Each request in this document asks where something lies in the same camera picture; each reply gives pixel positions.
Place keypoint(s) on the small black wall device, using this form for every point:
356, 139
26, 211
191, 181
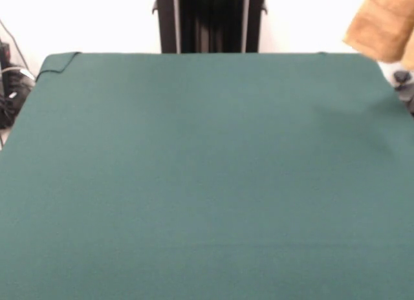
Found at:
4, 51

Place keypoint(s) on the dark green table cloth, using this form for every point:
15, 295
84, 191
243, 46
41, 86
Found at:
161, 183

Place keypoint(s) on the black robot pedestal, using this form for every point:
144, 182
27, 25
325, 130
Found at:
207, 22

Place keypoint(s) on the tan terry towel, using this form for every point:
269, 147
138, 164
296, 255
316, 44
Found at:
378, 28

